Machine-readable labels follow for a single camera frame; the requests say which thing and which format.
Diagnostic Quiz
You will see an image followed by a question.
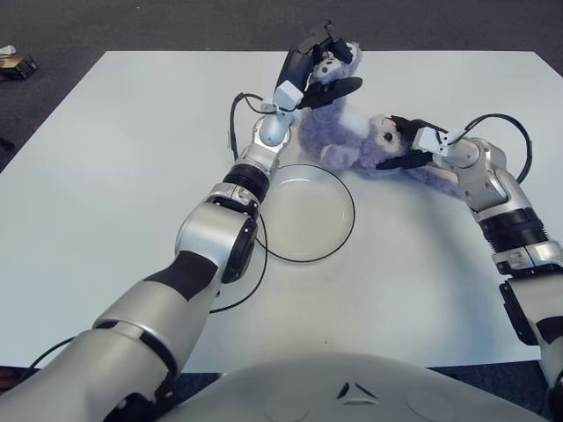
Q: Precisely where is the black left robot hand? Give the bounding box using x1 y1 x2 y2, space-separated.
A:
274 19 365 110

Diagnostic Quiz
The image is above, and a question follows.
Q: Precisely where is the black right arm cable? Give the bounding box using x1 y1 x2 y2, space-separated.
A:
457 113 534 185

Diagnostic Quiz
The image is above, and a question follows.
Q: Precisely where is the purple plush bunny doll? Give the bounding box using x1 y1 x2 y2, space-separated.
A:
297 41 467 201

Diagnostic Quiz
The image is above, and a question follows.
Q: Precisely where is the grey robot torso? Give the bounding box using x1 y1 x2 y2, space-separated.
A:
166 351 551 422

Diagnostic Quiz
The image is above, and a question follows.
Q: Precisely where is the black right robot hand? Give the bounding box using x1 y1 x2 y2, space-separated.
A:
376 114 452 171

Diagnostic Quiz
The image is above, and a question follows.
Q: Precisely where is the white plate with black rim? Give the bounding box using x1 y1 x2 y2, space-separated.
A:
259 163 356 265

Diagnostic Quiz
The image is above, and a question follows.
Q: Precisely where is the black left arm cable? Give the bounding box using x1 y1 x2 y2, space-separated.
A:
26 91 282 370

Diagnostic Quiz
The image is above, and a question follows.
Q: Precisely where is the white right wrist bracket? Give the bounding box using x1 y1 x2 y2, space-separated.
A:
412 126 467 157

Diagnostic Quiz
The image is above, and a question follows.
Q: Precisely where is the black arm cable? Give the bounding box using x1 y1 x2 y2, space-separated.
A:
26 91 282 370
457 113 534 185

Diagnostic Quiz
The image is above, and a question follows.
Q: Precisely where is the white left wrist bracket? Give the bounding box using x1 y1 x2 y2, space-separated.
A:
260 80 305 116

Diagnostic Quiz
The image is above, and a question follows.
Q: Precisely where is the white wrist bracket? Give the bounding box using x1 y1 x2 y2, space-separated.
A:
260 80 305 116
412 126 467 157

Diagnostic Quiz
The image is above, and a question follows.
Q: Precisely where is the dark box on floor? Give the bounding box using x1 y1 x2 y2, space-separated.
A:
0 53 39 81

